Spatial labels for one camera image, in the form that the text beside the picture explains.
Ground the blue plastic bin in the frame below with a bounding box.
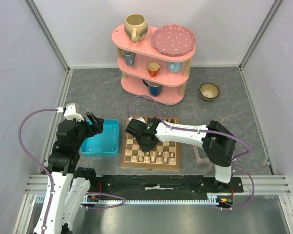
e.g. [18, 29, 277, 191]
[80, 119, 120, 157]

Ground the pink polka dot plate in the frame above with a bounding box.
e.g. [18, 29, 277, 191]
[151, 24, 196, 57]

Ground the dark blue mug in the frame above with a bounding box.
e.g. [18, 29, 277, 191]
[143, 80, 163, 97]

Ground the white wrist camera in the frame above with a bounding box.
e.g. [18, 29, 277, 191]
[56, 102, 84, 122]
[128, 117, 146, 123]

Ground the wooden chess board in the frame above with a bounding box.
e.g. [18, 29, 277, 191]
[120, 115, 181, 171]

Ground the orange cup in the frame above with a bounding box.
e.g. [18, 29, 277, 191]
[147, 61, 161, 78]

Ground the light blue mug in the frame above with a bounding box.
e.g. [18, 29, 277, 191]
[167, 62, 183, 73]

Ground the grey-blue mug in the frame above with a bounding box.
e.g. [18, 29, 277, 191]
[122, 50, 136, 66]

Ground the beige ceramic mug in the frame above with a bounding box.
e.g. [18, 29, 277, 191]
[124, 14, 148, 43]

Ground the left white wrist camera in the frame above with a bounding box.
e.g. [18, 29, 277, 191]
[56, 102, 84, 122]

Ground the pink clear plastic tray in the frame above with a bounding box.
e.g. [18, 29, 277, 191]
[193, 145, 209, 163]

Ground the purple cable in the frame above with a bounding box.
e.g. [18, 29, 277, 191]
[18, 107, 64, 232]
[126, 95, 256, 211]

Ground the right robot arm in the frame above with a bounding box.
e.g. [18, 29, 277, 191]
[126, 118, 236, 192]

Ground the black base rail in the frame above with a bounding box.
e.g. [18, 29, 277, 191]
[88, 175, 244, 201]

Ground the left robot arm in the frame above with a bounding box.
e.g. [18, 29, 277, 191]
[33, 112, 104, 234]

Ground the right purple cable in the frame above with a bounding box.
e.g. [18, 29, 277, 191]
[126, 95, 256, 211]

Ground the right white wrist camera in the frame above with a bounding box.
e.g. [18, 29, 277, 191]
[128, 117, 146, 123]

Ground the brown ceramic bowl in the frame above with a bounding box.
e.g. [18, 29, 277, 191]
[199, 82, 220, 100]

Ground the pink three-tier shelf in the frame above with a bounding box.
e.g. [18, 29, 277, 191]
[112, 24, 196, 105]

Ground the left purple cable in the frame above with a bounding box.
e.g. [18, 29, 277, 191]
[18, 107, 64, 232]

